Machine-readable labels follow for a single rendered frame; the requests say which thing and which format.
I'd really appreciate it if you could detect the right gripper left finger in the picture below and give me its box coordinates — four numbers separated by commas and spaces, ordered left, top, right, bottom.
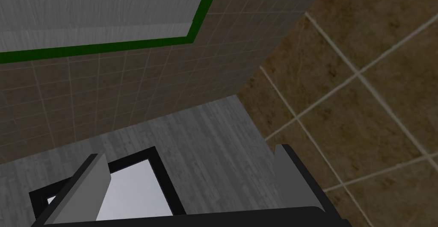
32, 153, 112, 226

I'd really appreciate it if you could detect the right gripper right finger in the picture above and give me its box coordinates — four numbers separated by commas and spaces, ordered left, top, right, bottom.
273, 144, 347, 221

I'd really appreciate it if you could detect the grey wooden door leaf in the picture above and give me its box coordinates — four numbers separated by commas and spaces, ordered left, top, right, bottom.
0, 0, 210, 53

